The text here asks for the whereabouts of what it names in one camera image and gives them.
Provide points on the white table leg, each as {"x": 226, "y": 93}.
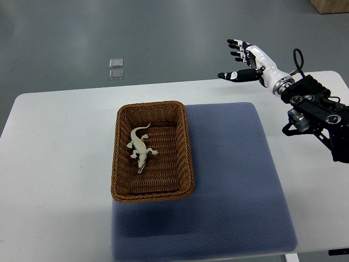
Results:
{"x": 292, "y": 257}

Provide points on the brown wicker basket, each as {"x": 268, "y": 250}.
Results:
{"x": 167, "y": 176}

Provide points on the black table controller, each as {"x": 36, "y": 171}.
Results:
{"x": 342, "y": 251}

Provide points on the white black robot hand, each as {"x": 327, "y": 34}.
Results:
{"x": 260, "y": 68}

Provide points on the wooden box corner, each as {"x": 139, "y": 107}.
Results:
{"x": 330, "y": 6}

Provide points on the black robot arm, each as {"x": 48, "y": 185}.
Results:
{"x": 315, "y": 111}

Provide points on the dark toy crocodile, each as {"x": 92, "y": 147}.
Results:
{"x": 140, "y": 150}

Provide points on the lower clear floor plate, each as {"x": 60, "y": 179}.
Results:
{"x": 116, "y": 74}

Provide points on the blue grey table mat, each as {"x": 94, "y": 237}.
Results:
{"x": 237, "y": 208}

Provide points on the clear floor plate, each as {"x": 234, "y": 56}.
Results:
{"x": 116, "y": 74}
{"x": 116, "y": 63}

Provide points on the upper clear floor plate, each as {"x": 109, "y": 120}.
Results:
{"x": 116, "y": 63}

